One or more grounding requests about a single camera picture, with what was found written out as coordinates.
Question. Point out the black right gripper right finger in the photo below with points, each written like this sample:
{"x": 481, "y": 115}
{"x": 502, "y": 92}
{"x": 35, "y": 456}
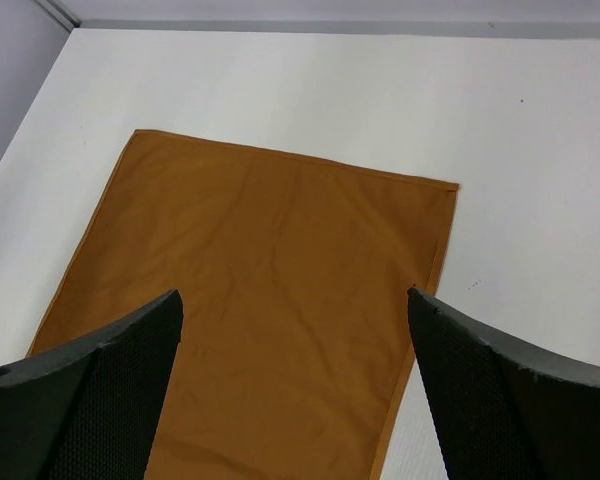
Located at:
{"x": 502, "y": 407}

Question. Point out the aluminium frame post left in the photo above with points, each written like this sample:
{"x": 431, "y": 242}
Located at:
{"x": 59, "y": 13}

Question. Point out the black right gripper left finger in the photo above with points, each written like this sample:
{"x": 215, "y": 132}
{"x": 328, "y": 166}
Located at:
{"x": 89, "y": 408}

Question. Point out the orange-brown cloth napkin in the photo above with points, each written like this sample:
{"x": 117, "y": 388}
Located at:
{"x": 293, "y": 272}

